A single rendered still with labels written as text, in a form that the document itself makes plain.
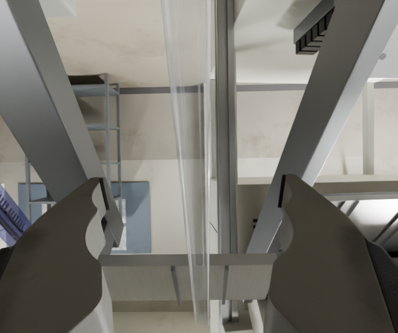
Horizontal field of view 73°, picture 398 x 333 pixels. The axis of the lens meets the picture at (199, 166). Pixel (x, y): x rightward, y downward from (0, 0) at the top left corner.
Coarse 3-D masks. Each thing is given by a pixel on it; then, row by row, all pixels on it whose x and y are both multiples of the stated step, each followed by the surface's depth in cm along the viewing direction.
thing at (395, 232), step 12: (372, 192) 45; (384, 192) 45; (396, 192) 45; (336, 204) 38; (348, 204) 38; (360, 204) 39; (372, 204) 39; (384, 204) 39; (396, 204) 40; (348, 216) 40; (360, 216) 41; (372, 216) 41; (384, 216) 42; (396, 216) 42; (360, 228) 43; (372, 228) 44; (384, 228) 44; (396, 228) 44; (372, 240) 47; (384, 240) 47; (396, 240) 48; (396, 252) 51
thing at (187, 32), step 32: (192, 0) 7; (192, 32) 8; (192, 64) 9; (192, 96) 9; (192, 128) 10; (192, 160) 11; (192, 192) 13; (192, 224) 15; (192, 256) 17; (192, 288) 21
